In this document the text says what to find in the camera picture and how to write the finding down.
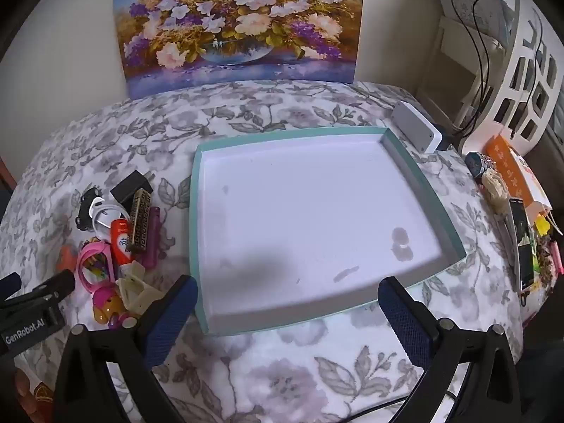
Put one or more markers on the white phone stand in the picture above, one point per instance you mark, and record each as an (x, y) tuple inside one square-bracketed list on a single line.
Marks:
[(506, 238)]

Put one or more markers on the black plug adapter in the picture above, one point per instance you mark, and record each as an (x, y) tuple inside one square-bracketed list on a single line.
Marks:
[(446, 137)]

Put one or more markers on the white patterned box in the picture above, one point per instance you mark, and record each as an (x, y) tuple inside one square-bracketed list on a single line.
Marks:
[(476, 4)]

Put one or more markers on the teal and white tray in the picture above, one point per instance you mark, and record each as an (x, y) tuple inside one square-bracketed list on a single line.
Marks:
[(308, 211)]

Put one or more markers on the beige crochet piece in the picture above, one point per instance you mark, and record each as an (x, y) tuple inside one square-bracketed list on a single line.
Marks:
[(494, 189)]

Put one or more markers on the brown wooden furniture edge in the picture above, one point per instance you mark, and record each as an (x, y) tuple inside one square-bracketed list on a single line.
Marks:
[(8, 176)]

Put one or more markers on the orange eraser packet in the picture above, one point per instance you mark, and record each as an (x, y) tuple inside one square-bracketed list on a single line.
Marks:
[(66, 258)]

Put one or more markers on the purple lighter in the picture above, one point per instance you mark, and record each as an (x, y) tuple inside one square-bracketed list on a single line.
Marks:
[(153, 238)]

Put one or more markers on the pink brown pup toy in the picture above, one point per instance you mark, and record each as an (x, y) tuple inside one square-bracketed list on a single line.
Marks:
[(105, 300)]

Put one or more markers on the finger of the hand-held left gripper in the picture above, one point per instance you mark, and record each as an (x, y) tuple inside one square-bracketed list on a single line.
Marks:
[(53, 286), (9, 285)]

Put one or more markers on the red small bottle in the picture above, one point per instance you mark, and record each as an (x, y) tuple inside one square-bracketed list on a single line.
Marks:
[(119, 240)]

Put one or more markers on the pink marker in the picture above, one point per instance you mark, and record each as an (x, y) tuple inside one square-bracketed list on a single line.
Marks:
[(557, 257)]

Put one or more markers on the black power adapter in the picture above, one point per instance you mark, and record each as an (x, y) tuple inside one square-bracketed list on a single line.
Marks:
[(127, 187)]

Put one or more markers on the orange box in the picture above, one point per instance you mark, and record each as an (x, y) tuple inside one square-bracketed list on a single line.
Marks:
[(513, 167)]

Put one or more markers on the flower painting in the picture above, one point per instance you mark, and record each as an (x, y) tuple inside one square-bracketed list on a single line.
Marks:
[(238, 26)]

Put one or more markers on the white rectangular device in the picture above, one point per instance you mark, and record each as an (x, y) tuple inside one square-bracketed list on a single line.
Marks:
[(416, 127)]

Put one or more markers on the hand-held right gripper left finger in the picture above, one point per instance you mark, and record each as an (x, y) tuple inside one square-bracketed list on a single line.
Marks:
[(172, 313)]

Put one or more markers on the blue round tin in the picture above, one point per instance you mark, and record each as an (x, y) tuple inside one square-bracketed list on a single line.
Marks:
[(479, 164)]

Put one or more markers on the smartphone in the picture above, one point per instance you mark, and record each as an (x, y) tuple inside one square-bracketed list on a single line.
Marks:
[(523, 242)]

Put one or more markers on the grey floral blanket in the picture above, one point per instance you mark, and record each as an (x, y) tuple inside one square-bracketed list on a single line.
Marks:
[(286, 105)]

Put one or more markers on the white wristband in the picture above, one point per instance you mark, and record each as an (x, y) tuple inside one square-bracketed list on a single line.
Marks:
[(102, 213)]

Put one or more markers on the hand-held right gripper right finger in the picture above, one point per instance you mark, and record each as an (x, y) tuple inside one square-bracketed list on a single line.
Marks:
[(403, 317)]

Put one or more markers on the yellow tag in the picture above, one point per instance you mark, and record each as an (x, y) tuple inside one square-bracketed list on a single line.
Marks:
[(543, 227)]

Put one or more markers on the white lattice chair back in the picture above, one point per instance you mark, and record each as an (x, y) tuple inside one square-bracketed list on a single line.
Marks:
[(524, 75)]

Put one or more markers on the black toy car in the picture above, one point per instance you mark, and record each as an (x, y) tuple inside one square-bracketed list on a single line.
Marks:
[(83, 209)]

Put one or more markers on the gold black patterned lighter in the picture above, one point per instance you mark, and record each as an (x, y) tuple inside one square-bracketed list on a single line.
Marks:
[(141, 224)]

